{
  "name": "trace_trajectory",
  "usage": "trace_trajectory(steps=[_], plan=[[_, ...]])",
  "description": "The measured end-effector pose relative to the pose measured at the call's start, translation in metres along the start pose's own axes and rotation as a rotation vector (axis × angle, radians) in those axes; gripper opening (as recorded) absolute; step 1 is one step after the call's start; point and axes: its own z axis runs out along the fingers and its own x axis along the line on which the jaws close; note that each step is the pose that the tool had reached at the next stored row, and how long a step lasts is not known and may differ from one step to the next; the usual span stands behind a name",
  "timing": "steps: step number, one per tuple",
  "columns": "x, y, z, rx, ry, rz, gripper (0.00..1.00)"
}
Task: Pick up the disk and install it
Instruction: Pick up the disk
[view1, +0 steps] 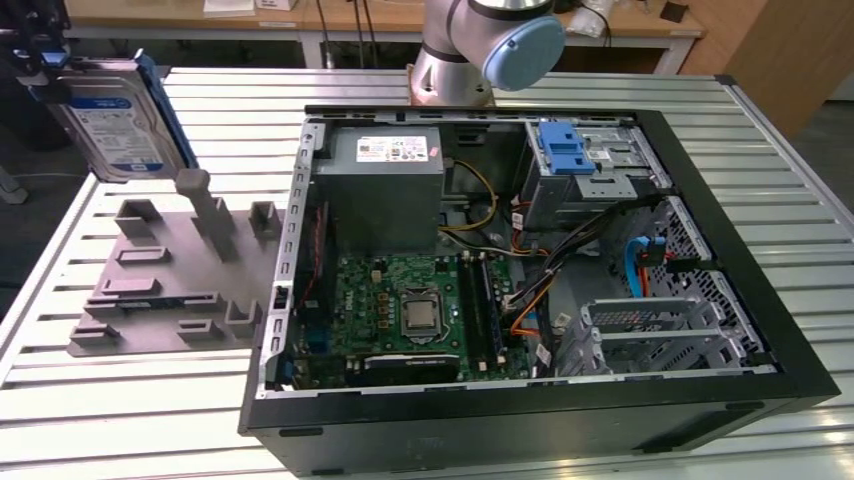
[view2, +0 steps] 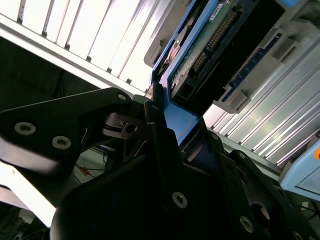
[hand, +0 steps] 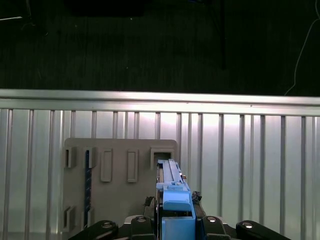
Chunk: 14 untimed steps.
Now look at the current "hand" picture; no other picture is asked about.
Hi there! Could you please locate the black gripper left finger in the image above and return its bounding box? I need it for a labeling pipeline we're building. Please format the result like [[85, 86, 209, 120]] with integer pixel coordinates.
[[67, 196, 157, 240]]

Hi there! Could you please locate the blue RAM stick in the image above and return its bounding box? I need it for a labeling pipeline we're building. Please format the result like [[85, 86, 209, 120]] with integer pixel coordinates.
[[84, 149, 92, 223]]

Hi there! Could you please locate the hard disk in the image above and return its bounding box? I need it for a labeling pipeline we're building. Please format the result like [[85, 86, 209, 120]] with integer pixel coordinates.
[[154, 158, 198, 240]]

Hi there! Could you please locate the white floor cable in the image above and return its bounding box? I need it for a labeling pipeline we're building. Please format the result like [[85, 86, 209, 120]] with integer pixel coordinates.
[[283, 17, 320, 97]]

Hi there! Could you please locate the grey parts rack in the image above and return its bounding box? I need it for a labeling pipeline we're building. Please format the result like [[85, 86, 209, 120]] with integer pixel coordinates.
[[61, 138, 179, 235]]

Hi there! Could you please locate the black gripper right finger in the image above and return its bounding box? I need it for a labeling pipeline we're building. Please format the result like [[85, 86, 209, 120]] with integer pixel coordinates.
[[191, 190, 286, 240]]

